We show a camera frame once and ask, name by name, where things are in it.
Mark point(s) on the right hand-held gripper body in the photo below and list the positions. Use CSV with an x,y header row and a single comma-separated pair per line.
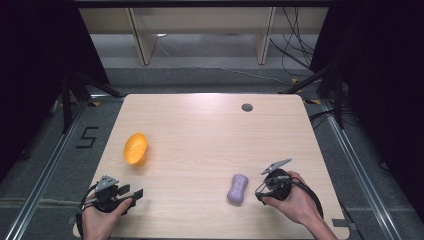
x,y
279,185

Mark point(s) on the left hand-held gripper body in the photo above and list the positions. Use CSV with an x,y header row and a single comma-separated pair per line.
x,y
107,196

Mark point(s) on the person's left hand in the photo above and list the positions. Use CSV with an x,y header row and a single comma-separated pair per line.
x,y
98,221

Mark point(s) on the person's right hand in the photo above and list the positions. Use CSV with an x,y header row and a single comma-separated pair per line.
x,y
301,203

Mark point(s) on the purple soap bar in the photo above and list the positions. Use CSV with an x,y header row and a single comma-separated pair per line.
x,y
237,188

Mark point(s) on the orange plastic bowl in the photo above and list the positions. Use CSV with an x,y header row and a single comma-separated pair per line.
x,y
135,149

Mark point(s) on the grey tape strip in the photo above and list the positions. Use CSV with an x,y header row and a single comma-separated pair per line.
x,y
343,223

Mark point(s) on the grey round table grommet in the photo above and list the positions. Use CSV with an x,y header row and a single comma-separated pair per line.
x,y
247,107

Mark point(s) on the yellow black floor tape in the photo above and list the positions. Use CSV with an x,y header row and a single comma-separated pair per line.
x,y
313,101
294,80

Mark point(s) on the black tripod stand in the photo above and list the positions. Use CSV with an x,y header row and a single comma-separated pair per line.
x,y
66,100
338,96

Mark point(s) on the dark curtain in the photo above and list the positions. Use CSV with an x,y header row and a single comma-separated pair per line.
x,y
33,66
383,83

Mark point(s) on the metal floor rail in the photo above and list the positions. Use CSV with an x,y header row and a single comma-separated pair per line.
x,y
43,180
360,166

